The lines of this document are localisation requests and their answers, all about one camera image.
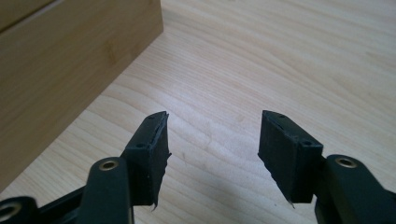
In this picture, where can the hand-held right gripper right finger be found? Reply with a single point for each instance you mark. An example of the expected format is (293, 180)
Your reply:
(289, 158)

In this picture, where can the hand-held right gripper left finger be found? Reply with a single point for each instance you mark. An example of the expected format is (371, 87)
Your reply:
(148, 168)

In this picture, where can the light brown wooden box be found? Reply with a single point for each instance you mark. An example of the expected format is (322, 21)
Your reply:
(56, 81)

